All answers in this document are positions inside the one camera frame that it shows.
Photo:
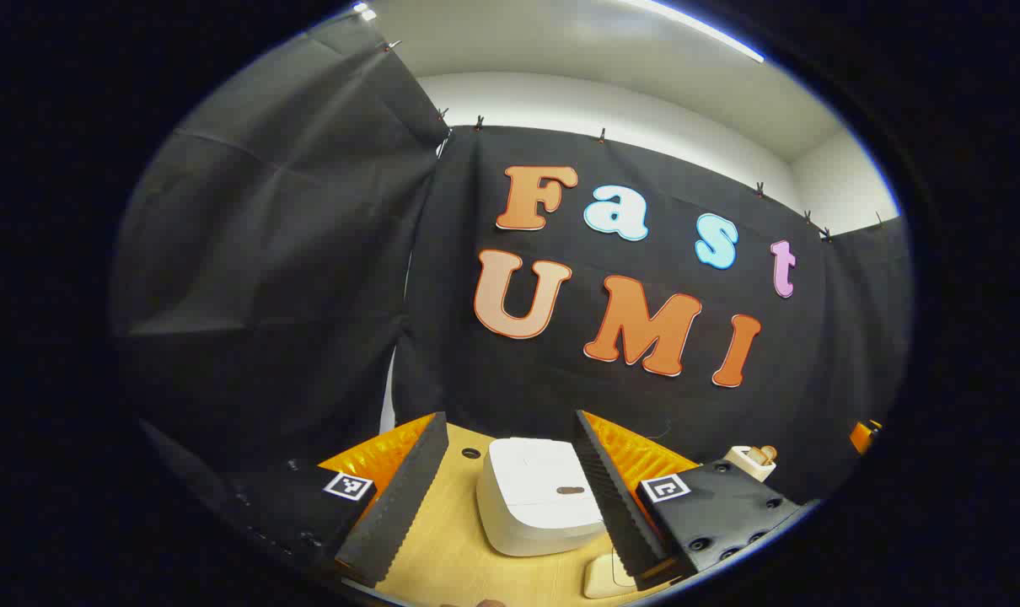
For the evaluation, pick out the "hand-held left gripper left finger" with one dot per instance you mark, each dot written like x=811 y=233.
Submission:
x=409 y=497

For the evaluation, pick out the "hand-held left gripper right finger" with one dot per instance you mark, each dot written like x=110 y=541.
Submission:
x=615 y=506

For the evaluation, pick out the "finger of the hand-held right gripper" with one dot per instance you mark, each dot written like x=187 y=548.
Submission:
x=864 y=436

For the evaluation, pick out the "white rice cooker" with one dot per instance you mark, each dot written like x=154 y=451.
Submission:
x=535 y=506

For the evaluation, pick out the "toast slices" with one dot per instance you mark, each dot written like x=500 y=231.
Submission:
x=763 y=454

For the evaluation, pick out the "white toaster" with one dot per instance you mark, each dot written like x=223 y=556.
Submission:
x=744 y=466

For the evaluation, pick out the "black backdrop cloth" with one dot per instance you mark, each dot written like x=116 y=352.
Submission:
x=308 y=253

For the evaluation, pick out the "row of black cloth clips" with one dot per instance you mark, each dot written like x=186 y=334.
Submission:
x=479 y=124

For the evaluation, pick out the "ceiling light strip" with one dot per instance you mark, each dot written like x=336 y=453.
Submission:
x=695 y=25

